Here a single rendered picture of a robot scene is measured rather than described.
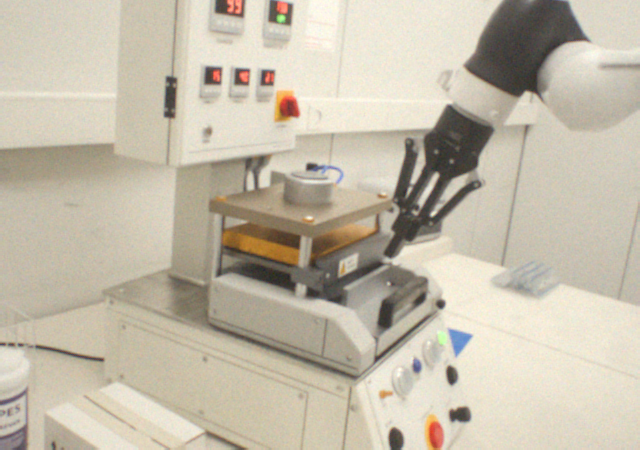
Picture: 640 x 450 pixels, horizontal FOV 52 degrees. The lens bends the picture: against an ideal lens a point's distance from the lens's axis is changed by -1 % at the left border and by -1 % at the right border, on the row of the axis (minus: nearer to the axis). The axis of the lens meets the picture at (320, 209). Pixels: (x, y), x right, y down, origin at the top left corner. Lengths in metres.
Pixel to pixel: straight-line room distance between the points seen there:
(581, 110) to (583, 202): 2.62
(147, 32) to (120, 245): 0.67
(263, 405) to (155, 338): 0.21
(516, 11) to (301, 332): 0.50
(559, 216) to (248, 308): 2.68
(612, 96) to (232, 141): 0.57
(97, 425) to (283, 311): 0.28
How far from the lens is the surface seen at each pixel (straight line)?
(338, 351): 0.88
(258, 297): 0.93
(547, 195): 3.48
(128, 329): 1.10
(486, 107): 0.88
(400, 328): 0.99
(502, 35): 0.88
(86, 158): 1.46
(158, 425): 0.93
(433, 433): 1.05
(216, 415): 1.04
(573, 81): 0.81
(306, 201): 1.00
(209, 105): 1.01
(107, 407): 0.97
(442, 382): 1.12
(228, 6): 1.02
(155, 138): 1.00
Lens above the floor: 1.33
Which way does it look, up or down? 13 degrees down
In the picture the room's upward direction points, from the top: 6 degrees clockwise
